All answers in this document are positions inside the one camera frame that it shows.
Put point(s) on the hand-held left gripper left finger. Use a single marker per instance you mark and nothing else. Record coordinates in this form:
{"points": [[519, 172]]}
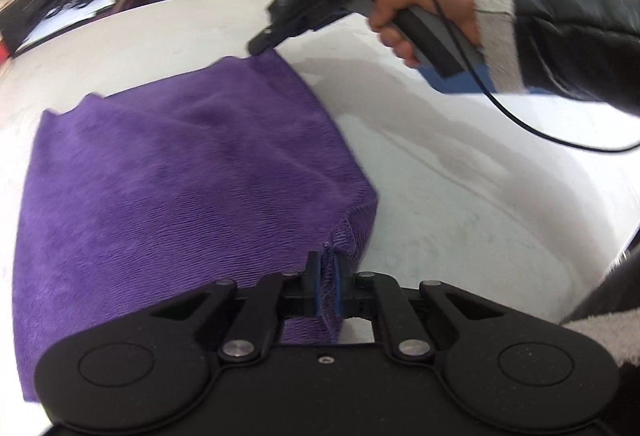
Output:
{"points": [[313, 286]]}

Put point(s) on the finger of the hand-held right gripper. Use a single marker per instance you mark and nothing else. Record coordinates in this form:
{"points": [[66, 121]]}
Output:
{"points": [[270, 40]]}

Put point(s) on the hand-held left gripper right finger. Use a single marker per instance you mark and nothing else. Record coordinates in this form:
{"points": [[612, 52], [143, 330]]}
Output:
{"points": [[340, 288]]}

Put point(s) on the purple towel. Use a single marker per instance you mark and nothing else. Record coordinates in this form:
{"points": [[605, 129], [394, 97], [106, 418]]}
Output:
{"points": [[175, 176]]}

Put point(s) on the person's right forearm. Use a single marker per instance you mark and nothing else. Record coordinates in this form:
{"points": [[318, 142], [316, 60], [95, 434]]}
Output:
{"points": [[565, 30]]}

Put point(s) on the blue table mat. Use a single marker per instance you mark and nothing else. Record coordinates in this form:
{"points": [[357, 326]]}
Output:
{"points": [[431, 80]]}

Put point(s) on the white paper sheets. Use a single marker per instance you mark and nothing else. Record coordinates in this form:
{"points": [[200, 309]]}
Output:
{"points": [[75, 18]]}

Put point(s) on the black printer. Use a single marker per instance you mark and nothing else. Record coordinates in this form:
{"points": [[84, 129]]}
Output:
{"points": [[25, 15]]}

